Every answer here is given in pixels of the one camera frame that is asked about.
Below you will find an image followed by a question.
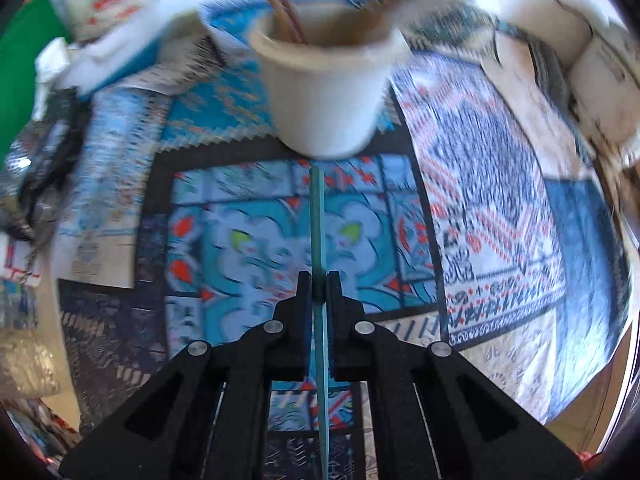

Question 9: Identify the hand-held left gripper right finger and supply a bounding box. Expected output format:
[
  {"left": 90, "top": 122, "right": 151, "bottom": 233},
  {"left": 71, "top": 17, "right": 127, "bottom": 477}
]
[{"left": 325, "top": 270, "right": 586, "bottom": 480}]

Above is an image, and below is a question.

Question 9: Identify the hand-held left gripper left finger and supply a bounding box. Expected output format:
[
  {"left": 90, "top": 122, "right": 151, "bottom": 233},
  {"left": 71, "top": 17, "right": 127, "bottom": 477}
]
[{"left": 59, "top": 271, "right": 313, "bottom": 480}]

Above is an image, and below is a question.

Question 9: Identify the teal chopstick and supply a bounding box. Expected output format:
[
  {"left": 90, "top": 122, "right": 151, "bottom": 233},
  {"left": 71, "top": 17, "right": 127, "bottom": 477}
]
[{"left": 309, "top": 167, "right": 332, "bottom": 480}]

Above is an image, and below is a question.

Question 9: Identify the white cup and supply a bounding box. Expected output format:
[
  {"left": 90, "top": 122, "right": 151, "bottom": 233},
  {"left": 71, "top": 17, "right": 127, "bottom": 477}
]
[{"left": 247, "top": 0, "right": 408, "bottom": 158}]

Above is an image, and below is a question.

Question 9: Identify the patterned blue patchwork cloth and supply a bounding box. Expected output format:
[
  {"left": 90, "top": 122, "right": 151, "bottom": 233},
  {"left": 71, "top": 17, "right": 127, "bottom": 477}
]
[{"left": 55, "top": 0, "right": 631, "bottom": 480}]

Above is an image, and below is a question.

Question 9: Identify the crumpled white tissue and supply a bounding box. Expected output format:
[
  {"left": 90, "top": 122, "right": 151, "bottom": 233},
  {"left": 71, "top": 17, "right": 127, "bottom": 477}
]
[{"left": 35, "top": 37, "right": 81, "bottom": 111}]

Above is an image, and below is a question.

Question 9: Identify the white printed plastic bag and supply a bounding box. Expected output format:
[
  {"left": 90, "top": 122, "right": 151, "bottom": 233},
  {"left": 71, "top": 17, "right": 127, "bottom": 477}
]
[{"left": 50, "top": 0, "right": 166, "bottom": 43}]

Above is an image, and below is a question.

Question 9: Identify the green box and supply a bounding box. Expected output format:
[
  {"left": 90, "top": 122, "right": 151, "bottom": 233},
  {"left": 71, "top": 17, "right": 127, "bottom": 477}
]
[{"left": 0, "top": 0, "right": 68, "bottom": 161}]

